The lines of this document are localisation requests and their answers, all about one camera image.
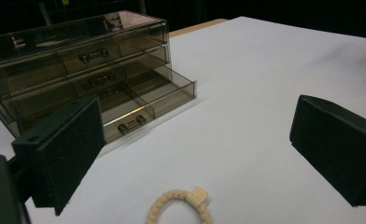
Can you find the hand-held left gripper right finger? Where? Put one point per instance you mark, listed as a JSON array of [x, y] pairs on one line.
[[333, 149]]

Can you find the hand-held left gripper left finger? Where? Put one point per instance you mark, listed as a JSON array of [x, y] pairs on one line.
[[63, 155]]

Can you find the smoky clear acrylic drawer organizer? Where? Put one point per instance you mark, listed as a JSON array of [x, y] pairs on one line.
[[78, 62]]

